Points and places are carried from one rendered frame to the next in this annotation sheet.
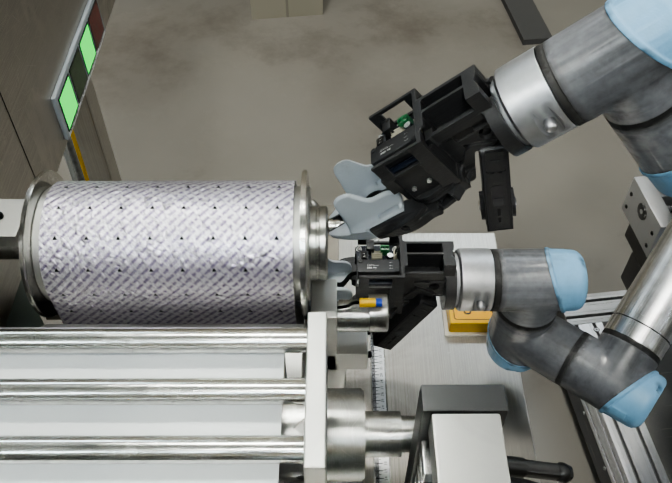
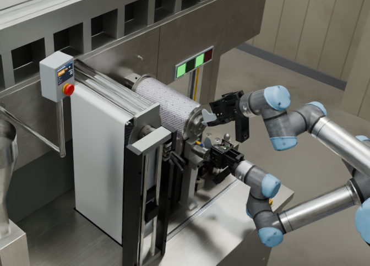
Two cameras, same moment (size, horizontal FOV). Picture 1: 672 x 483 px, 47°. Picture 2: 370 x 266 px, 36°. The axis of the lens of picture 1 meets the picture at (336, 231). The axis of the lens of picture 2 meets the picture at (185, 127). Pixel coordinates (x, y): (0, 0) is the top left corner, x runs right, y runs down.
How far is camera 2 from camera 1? 1.31 m
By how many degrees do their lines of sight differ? 29
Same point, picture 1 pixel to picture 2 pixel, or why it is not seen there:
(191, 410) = (128, 105)
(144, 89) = not seen: hidden behind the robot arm
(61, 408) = (110, 94)
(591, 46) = (258, 93)
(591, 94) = (254, 104)
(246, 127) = (295, 150)
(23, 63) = (170, 51)
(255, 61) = not seen: hidden behind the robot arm
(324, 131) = (329, 172)
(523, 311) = (252, 188)
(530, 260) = (261, 172)
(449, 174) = (224, 113)
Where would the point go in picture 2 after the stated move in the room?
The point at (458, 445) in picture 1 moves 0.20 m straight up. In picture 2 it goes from (160, 130) to (164, 71)
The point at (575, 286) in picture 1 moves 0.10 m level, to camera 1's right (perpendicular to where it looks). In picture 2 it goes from (268, 186) to (293, 201)
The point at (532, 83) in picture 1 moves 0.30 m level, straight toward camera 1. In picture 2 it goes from (246, 97) to (161, 123)
